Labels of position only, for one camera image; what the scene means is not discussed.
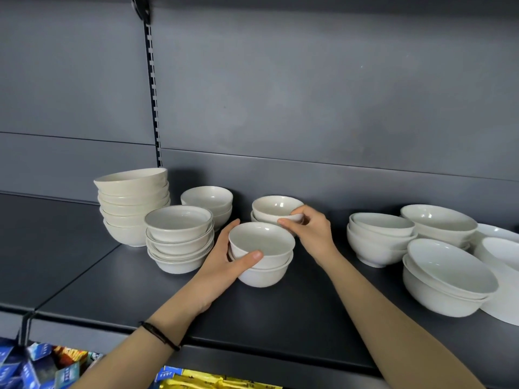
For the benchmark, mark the person's left hand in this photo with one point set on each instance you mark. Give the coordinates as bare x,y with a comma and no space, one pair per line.
207,287

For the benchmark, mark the person's right hand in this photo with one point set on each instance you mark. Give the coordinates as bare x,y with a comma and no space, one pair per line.
316,234

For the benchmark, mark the small white ceramic bowl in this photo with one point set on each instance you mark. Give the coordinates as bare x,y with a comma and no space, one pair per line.
271,206
263,277
254,217
261,239

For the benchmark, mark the white wide-rimmed ceramic bowl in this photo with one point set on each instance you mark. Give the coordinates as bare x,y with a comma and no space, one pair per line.
178,218

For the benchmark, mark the cream ceramic bowl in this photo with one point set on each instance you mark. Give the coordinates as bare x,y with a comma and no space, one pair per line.
134,186
134,210
134,200

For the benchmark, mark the deep white ceramic bowl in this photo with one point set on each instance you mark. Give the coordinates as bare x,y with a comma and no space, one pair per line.
438,303
450,263

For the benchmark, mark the person's right forearm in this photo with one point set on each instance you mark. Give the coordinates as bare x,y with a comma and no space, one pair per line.
397,332

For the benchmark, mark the yellow packets shelf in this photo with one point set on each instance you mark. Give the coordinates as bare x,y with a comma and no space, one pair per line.
211,380

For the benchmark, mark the large grey metal back panel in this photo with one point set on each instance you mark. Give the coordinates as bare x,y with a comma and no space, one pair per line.
324,89
73,68

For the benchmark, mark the orange snack packet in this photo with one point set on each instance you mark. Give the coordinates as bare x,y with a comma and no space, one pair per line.
69,356

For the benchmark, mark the teal packet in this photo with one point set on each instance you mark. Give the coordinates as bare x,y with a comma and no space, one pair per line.
67,376

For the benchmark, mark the narrow grey metal back panel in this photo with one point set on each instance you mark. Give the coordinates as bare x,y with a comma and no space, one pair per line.
48,166

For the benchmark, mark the row of blue boxes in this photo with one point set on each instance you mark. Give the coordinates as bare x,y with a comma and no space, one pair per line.
24,368

